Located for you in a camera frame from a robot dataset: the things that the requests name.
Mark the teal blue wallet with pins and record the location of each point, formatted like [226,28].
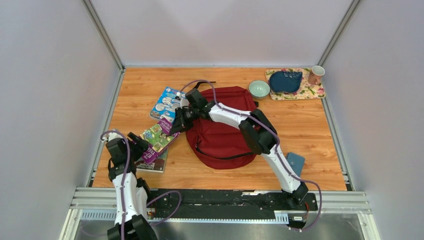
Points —
[296,162]

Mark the pale blue ceramic bowl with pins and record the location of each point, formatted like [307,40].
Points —
[259,89]

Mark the purple children's book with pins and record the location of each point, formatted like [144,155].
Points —
[159,138]

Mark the green yellow book underneath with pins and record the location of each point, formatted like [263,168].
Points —
[157,166]

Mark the blue puzzle box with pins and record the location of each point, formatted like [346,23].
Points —
[165,107]

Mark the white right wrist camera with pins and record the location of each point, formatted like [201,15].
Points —
[181,98]

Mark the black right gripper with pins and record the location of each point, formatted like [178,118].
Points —
[179,120]

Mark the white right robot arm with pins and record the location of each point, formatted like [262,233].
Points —
[261,137]

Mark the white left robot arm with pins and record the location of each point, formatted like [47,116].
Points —
[132,193]

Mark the pink mug white inside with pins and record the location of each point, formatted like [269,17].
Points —
[316,74]

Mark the red student backpack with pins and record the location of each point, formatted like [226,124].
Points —
[220,146]

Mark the floral rectangular tray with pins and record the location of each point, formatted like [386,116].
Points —
[306,91]

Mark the dark blue pencil pouch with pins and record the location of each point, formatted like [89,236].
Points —
[285,81]

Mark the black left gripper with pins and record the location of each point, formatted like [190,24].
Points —
[142,145]

